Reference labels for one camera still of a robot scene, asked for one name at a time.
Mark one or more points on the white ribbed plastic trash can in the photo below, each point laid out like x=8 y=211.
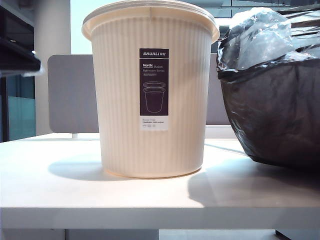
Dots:
x=120 y=112

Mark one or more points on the light grey desk divider panel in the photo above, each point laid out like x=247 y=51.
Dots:
x=72 y=95

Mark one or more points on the grey desk leg panel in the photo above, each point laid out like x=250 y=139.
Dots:
x=112 y=235

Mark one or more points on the clear crumpled plastic bag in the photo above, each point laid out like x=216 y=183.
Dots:
x=260 y=37

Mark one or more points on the dark glass partition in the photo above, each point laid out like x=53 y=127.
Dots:
x=20 y=105

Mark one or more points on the white divider support foot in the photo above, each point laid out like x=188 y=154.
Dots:
x=74 y=136

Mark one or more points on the brown desk divider panel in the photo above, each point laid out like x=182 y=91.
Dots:
x=216 y=105

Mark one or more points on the long ceiling light strip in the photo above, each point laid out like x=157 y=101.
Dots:
x=225 y=22

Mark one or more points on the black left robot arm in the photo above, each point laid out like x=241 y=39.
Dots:
x=17 y=60

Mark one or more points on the black plastic garbage bag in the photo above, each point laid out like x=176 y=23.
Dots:
x=275 y=112

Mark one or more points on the white round column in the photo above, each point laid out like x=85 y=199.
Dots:
x=50 y=75

